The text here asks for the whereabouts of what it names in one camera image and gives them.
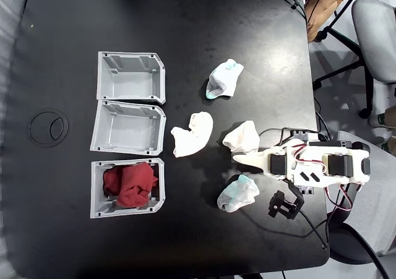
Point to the person's leg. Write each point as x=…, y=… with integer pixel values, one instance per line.
x=321, y=13

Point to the bunched white sock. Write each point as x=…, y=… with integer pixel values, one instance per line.
x=244, y=136

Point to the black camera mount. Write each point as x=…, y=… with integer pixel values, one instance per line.
x=283, y=206

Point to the red sock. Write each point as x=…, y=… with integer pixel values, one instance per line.
x=133, y=186

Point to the grey plastic container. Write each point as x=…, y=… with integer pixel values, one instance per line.
x=133, y=81
x=130, y=130
x=96, y=192

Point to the long white sock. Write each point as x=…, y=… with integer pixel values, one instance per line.
x=195, y=136

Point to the white teal sock grey heel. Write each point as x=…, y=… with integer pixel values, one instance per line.
x=224, y=78

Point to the grey office chair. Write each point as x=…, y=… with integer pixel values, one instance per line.
x=377, y=37

